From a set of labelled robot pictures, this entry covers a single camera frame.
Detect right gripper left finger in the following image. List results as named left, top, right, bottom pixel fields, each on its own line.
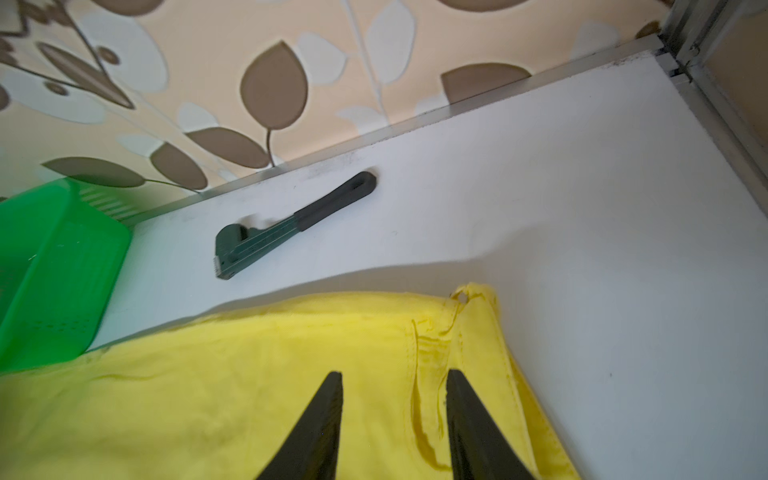
left=257, top=371, right=343, bottom=480

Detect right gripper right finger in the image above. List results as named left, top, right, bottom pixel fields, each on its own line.
left=446, top=369, right=534, bottom=480

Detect yellow trousers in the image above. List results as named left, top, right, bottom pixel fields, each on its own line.
left=1, top=284, right=578, bottom=479

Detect green plastic basket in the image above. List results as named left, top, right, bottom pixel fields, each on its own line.
left=1, top=180, right=131, bottom=373

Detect dark green pipe wrench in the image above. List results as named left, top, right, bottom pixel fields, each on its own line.
left=214, top=171, right=377, bottom=280

